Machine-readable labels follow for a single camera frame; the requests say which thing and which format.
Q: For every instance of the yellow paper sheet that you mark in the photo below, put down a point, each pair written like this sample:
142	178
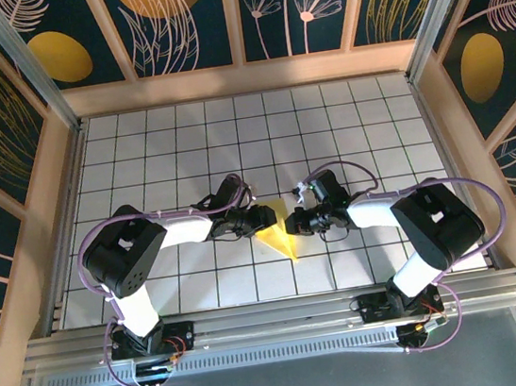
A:
278	240

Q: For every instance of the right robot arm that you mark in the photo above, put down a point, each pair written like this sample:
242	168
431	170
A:
370	211

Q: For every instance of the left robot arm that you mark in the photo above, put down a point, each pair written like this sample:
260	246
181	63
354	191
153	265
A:
182	229

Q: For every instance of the small connector board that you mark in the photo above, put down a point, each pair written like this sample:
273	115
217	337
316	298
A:
159	368
419	330

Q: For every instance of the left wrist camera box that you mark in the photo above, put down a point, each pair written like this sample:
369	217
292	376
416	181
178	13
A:
228	191

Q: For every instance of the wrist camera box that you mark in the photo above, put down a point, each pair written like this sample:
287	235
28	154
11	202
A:
228	191
328	186

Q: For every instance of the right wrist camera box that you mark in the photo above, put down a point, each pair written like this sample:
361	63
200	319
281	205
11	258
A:
328	186

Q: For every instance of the long aluminium base rail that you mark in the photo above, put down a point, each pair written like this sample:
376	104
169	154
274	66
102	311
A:
279	318

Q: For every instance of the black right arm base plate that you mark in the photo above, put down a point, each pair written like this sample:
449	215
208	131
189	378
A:
373	311

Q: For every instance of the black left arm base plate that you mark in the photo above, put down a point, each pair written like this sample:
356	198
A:
181	334

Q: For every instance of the aluminium side rail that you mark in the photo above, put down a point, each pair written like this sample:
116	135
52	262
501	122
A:
438	131
65	237

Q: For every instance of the white flowers wall panel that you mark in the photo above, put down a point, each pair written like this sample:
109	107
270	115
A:
275	33

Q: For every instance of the orange circle leaves wall panel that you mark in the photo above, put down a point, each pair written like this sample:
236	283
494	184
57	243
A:
160	25

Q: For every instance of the aluminium corner post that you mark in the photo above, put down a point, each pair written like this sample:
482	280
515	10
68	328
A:
36	77
436	12

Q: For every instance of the orange oval leaf wall panel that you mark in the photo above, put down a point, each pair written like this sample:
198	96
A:
59	57

